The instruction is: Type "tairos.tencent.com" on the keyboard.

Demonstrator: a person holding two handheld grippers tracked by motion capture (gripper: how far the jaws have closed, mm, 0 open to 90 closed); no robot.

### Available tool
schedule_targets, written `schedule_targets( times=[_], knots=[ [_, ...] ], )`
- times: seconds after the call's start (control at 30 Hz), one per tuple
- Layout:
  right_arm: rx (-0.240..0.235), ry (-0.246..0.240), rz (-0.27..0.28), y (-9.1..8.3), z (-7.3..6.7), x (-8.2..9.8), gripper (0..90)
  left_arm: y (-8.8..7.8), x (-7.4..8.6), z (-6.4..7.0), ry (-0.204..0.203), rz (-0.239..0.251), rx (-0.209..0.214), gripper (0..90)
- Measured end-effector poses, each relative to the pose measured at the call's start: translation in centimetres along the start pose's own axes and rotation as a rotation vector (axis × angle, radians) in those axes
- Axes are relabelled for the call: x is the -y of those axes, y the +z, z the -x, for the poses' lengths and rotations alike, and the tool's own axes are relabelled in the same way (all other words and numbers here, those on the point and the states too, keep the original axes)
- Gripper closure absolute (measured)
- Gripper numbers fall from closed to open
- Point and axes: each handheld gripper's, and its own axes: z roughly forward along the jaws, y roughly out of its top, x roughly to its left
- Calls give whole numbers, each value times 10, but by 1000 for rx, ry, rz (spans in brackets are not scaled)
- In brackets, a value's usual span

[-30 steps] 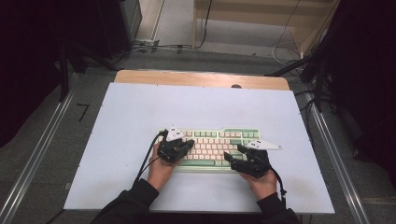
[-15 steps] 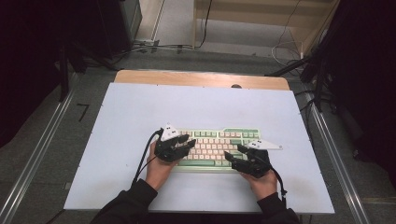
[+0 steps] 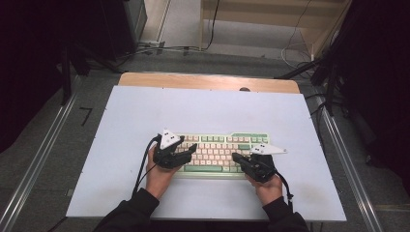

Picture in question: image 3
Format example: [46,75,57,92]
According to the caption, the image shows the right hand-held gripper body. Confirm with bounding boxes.
[243,143,287,184]

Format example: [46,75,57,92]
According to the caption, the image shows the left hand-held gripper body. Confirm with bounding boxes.
[153,129,187,169]

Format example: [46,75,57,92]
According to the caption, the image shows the green and pink keyboard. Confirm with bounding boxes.
[173,131,271,180]

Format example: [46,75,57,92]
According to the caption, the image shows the person's right hand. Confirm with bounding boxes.
[246,173,283,207]

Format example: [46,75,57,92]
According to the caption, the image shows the person's left hand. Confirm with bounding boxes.
[145,154,182,201]

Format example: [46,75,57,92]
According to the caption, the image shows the white table board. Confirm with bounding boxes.
[66,85,347,222]

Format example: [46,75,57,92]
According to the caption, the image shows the wooden table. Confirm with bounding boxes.
[118,72,301,95]

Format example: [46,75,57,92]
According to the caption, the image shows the person's dark clothed body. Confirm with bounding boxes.
[139,220,275,232]

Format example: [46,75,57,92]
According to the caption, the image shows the black metal stand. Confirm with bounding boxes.
[59,44,73,105]
[275,54,342,117]

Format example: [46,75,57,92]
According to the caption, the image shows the dark cabinet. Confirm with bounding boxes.
[100,0,148,62]

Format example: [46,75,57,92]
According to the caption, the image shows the black curtain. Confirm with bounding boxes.
[332,0,410,194]
[0,0,107,154]

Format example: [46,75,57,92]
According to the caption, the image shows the left hand-held gripper black cable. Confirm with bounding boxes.
[132,134,161,197]

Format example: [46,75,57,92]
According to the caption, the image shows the hand-held gripper black cable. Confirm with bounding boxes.
[132,134,161,197]
[275,172,294,212]

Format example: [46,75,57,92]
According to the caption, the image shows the right hand-held gripper black cable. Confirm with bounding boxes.
[275,172,294,212]

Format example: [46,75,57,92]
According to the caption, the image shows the aluminium floor rail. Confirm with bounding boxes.
[0,75,80,232]
[313,96,385,232]

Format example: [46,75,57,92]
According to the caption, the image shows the black floor cables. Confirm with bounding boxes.
[115,44,201,64]

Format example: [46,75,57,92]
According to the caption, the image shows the black hanging cable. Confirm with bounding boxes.
[201,0,220,51]

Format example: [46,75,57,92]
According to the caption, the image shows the light wooden shelf frame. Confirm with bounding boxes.
[199,0,352,59]

